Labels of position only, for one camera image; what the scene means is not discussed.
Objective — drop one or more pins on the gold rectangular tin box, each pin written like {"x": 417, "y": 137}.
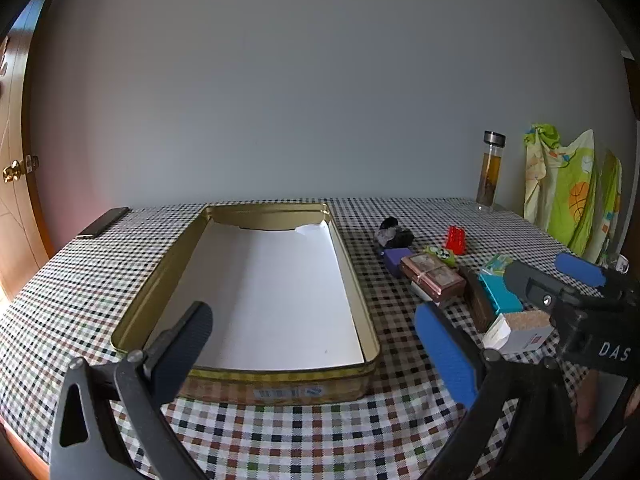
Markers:
{"x": 280, "y": 385}

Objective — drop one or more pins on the person's right forearm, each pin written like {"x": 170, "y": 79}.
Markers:
{"x": 590, "y": 405}

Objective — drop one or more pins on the white paper liner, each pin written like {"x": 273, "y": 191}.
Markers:
{"x": 270, "y": 285}

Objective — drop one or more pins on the black grey speckled object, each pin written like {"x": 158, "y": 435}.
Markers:
{"x": 397, "y": 237}

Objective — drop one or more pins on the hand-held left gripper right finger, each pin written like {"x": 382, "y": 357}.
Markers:
{"x": 445, "y": 350}

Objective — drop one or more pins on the teal box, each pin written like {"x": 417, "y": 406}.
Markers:
{"x": 500, "y": 292}

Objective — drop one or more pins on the green white floss box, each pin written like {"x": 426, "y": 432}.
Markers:
{"x": 497, "y": 264}

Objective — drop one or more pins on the glass tea bottle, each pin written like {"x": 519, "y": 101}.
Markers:
{"x": 489, "y": 175}

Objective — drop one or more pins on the checkered tablecloth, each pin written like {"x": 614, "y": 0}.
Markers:
{"x": 300, "y": 440}

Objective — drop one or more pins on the dark smartphone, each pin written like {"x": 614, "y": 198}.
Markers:
{"x": 102, "y": 222}

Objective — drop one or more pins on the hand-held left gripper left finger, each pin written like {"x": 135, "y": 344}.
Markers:
{"x": 184, "y": 352}

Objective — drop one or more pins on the green toy block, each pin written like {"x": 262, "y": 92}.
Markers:
{"x": 440, "y": 255}

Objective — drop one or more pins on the red toy brick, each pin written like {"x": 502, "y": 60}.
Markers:
{"x": 456, "y": 241}

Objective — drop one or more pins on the pink brown card box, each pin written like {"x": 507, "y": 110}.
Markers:
{"x": 430, "y": 272}

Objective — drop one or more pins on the purple block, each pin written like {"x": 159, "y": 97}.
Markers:
{"x": 395, "y": 260}

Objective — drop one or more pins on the brown wooden door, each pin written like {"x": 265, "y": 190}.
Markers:
{"x": 25, "y": 110}

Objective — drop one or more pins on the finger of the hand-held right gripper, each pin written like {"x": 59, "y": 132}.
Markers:
{"x": 580, "y": 269}
{"x": 530, "y": 282}

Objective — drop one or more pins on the green yellow printed cloth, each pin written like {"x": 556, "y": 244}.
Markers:
{"x": 575, "y": 195}

